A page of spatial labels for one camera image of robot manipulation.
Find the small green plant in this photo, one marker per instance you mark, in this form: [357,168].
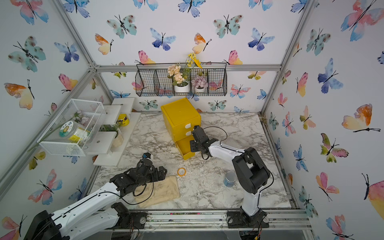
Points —
[110,128]

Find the white stepped shelf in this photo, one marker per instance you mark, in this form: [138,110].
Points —
[108,147]

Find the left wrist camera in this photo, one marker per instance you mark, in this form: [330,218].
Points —
[147,156]

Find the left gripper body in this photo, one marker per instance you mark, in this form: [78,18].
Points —
[152,176]

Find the peach flowers white pot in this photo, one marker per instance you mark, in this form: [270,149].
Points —
[180,79]

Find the yellow artificial flower stem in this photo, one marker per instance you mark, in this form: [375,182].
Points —
[191,62]

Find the orange tape roll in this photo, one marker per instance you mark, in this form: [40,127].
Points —
[181,172]

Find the black wire wall basket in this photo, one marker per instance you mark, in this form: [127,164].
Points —
[152,80]

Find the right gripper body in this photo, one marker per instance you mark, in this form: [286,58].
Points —
[200,146]

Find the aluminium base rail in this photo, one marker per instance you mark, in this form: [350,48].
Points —
[200,220]

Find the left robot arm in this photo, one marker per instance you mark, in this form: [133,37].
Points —
[102,209]

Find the yellow three-drawer cabinet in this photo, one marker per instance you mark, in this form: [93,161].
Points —
[180,117]

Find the green lid jar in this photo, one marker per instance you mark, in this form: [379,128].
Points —
[73,132]

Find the clear acrylic box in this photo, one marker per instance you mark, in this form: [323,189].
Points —
[89,114]

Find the purple flowers small pot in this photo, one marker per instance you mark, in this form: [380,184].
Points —
[200,84]

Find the blue tin can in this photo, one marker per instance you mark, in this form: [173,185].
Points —
[230,179]

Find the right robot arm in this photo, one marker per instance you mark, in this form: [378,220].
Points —
[250,170]

